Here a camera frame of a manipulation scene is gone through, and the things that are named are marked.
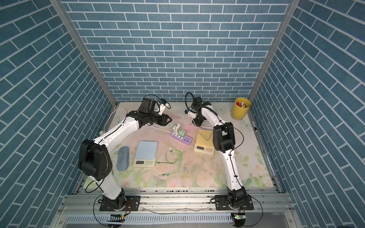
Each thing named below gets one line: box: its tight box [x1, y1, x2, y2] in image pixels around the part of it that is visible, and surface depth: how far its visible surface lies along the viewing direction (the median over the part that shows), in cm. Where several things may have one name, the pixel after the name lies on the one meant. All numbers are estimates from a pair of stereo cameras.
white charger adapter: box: [172, 123, 181, 135], surface depth 98 cm
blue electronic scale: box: [133, 140, 159, 168], surface depth 91 cm
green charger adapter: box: [178, 130, 186, 138], surface depth 97 cm
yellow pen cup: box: [231, 97, 251, 121], surface depth 107 cm
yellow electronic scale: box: [193, 129, 215, 155], surface depth 97 cm
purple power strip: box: [170, 132, 193, 146], surface depth 98 cm
